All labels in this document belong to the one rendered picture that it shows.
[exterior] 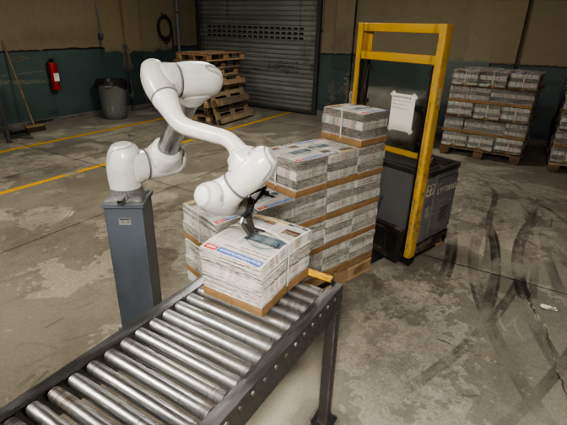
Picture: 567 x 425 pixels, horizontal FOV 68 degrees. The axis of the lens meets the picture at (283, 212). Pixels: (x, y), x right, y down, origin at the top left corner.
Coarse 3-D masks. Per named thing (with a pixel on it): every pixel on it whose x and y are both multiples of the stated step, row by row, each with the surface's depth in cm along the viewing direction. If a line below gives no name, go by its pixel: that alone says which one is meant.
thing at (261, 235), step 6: (234, 228) 176; (240, 228) 175; (246, 234) 170; (258, 234) 170; (264, 234) 170; (270, 234) 170; (264, 240) 165; (270, 240) 165; (276, 240) 165; (282, 240) 166; (288, 240) 166; (282, 246) 161; (288, 246) 163; (288, 252) 165
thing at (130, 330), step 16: (192, 288) 175; (160, 304) 165; (144, 320) 156; (112, 336) 147; (128, 336) 149; (96, 352) 140; (64, 368) 133; (80, 368) 134; (112, 368) 146; (48, 384) 127; (64, 384) 130; (16, 400) 122; (32, 400) 122; (80, 400) 137; (0, 416) 117; (16, 416) 118
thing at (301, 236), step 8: (256, 216) 188; (264, 216) 189; (256, 224) 179; (264, 224) 179; (272, 224) 180; (280, 224) 180; (288, 224) 181; (280, 232) 173; (288, 232) 173; (296, 232) 174; (304, 232) 175; (296, 240) 168; (304, 240) 174; (296, 248) 170; (304, 248) 176; (296, 256) 172; (304, 256) 178; (296, 264) 175; (304, 264) 181; (296, 272) 176
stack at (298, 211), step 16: (272, 192) 272; (320, 192) 275; (336, 192) 287; (352, 192) 299; (192, 208) 244; (256, 208) 247; (272, 208) 251; (288, 208) 260; (304, 208) 270; (320, 208) 281; (336, 208) 292; (192, 224) 248; (208, 224) 232; (224, 224) 231; (320, 224) 285; (336, 224) 298; (320, 240) 291; (192, 256) 260; (320, 256) 297; (336, 256) 309; (336, 272) 319
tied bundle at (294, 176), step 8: (280, 160) 262; (288, 160) 257; (312, 160) 260; (320, 160) 265; (280, 168) 264; (288, 168) 258; (296, 168) 253; (304, 168) 258; (312, 168) 263; (320, 168) 268; (272, 176) 272; (280, 176) 266; (288, 176) 261; (296, 176) 255; (304, 176) 261; (312, 176) 266; (320, 176) 271; (280, 184) 268; (288, 184) 263; (296, 184) 258; (304, 184) 262; (312, 184) 268; (320, 184) 273
